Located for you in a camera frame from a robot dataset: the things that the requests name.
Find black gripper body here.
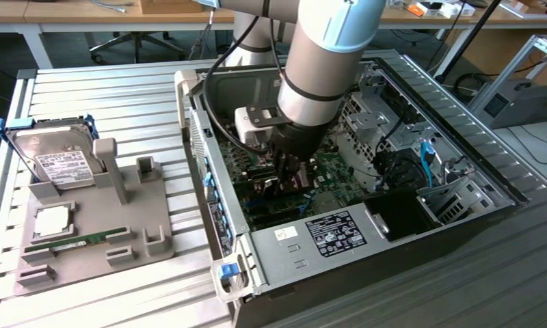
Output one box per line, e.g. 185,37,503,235
268,122,325,162

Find graphics card with metal bracket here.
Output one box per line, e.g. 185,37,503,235
233,173,315,203

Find black RAM stick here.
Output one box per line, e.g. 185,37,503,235
244,166,277,180

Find green motherboard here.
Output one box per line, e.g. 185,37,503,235
216,115,367,233

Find black expansion slot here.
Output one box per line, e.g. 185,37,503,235
249,206,312,227

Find silver disk bay cage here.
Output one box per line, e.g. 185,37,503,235
335,90,393,193

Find grey power supply unit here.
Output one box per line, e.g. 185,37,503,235
249,203,393,288

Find blue case latch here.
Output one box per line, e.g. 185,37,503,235
216,262,238,280

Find silver perforated disk bay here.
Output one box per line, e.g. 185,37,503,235
413,177,516,226

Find open black PC case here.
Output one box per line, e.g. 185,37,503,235
174,56,529,328

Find grey plastic parts rack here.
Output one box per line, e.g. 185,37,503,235
13,137,177,298

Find black office chair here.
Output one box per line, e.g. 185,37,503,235
89,31,186,64

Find orange and white box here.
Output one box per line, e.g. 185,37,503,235
403,1,441,18

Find cardboard box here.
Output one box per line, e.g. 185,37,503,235
138,0,210,15

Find green RAM stick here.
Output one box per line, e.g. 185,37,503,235
26,228,128,256

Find grey machine box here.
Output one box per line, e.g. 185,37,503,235
480,78,547,130

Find black tripod pole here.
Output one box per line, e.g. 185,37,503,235
432,0,503,83

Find hard disk in blue carrier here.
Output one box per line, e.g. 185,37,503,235
0,114,109,192

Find white box on desk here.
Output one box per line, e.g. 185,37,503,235
436,2,476,18

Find silver CPU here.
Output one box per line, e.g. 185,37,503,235
31,207,72,240

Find wooden desk with clutter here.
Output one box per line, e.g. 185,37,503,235
377,0,547,81

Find long wooden desk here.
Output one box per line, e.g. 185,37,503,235
0,0,237,69

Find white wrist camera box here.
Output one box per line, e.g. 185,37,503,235
233,105,286,145

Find black wire bundle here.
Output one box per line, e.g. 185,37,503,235
372,150,427,194

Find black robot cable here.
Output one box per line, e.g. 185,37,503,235
202,15,274,155

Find blue wire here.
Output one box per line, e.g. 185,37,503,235
417,141,439,189

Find coiled black floor cable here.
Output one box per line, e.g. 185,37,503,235
452,72,489,103

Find thin black cable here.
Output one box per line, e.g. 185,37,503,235
505,123,547,165

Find aluminium profile frame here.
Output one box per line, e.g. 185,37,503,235
467,33,547,110

